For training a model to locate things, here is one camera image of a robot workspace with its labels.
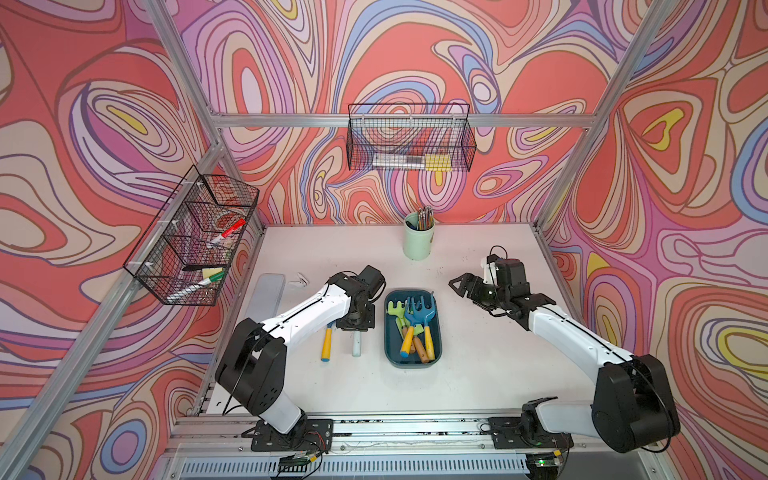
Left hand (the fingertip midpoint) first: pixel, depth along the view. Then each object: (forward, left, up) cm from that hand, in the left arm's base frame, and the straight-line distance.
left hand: (365, 326), depth 85 cm
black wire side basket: (+8, +45, +22) cm, 51 cm away
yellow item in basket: (+41, -22, +28) cm, 54 cm away
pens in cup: (+35, -19, +10) cm, 41 cm away
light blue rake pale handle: (-5, +2, +1) cm, 6 cm away
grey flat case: (+14, +35, -6) cm, 38 cm away
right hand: (+8, -28, +5) cm, 29 cm away
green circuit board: (-32, +16, -8) cm, 36 cm away
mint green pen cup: (+30, -17, +9) cm, 35 cm away
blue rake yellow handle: (+5, -18, -1) cm, 19 cm away
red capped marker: (+16, +31, +26) cm, 44 cm away
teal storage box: (-2, -8, -6) cm, 10 cm away
